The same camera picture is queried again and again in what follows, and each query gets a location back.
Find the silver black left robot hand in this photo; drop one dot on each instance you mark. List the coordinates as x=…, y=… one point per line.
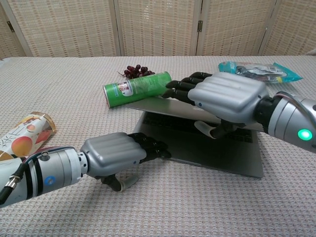
x=113, y=153

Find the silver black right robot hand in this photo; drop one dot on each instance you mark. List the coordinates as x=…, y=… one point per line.
x=227, y=96

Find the silver laptop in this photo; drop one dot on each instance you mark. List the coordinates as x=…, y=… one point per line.
x=209, y=155

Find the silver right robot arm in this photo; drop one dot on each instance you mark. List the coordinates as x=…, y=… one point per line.
x=288, y=118

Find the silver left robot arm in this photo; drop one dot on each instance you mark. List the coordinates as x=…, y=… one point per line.
x=59, y=168

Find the teal snack bag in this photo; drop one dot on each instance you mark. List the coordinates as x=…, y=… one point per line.
x=284, y=74

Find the green chips can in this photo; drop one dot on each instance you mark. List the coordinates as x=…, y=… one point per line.
x=138, y=89

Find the woven bamboo screen panel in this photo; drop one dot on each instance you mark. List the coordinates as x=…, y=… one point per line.
x=234, y=27
x=293, y=27
x=10, y=44
x=69, y=27
x=158, y=27

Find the brass screen hinge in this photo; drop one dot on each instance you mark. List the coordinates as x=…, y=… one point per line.
x=200, y=26
x=10, y=26

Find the beige woven tablecloth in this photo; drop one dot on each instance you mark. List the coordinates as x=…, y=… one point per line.
x=172, y=209

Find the dark red grape bunch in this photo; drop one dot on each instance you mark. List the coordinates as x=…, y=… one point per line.
x=135, y=71

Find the orange juice bottle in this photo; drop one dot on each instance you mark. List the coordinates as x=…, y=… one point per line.
x=24, y=138

